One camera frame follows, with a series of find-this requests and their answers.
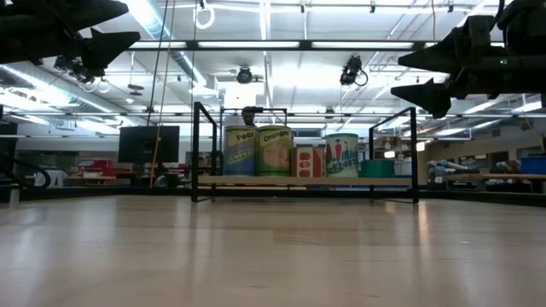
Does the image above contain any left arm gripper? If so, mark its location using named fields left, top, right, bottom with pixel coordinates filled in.
left=0, top=0, right=142, bottom=72

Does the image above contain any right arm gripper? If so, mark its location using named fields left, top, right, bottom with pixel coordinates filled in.
left=389, top=15, right=546, bottom=120

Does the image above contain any short teal can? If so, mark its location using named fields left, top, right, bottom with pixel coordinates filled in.
left=360, top=159, right=396, bottom=179

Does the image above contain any tall mixed vegetables can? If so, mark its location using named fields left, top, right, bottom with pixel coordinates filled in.
left=324, top=132, right=360, bottom=178

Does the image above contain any tall oranges can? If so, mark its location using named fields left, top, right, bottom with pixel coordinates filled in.
left=255, top=125, right=294, bottom=177

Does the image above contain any tall peas can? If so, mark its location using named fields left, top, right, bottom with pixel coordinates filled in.
left=222, top=125, right=258, bottom=177

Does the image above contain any black overhead rig beam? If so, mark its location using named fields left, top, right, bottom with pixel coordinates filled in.
left=127, top=39, right=432, bottom=53

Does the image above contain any black background monitor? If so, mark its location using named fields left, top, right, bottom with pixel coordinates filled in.
left=118, top=125, right=181, bottom=165

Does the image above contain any blue storage bin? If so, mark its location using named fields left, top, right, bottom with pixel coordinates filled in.
left=520, top=155, right=546, bottom=176

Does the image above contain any red background equipment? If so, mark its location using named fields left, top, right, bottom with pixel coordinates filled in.
left=70, top=159, right=131, bottom=180

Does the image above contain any person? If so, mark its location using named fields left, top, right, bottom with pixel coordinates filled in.
left=241, top=106, right=258, bottom=128

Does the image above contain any black hanging cable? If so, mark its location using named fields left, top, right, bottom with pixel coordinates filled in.
left=146, top=0, right=170, bottom=128

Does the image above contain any black hanging camera with cable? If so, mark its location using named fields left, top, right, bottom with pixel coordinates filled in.
left=339, top=54, right=369, bottom=88

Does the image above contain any white hanging ring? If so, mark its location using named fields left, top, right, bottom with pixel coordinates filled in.
left=194, top=3, right=216, bottom=31

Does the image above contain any yellow hanging cable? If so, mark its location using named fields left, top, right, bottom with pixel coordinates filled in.
left=149, top=0, right=177, bottom=188

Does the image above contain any round black overhead camera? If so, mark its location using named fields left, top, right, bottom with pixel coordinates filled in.
left=235, top=66, right=254, bottom=85

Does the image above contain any black aluminium table frame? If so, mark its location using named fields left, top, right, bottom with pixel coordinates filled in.
left=0, top=186, right=546, bottom=208

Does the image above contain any wooden shelf black metal frame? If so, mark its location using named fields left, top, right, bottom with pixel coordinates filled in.
left=190, top=101, right=420, bottom=205

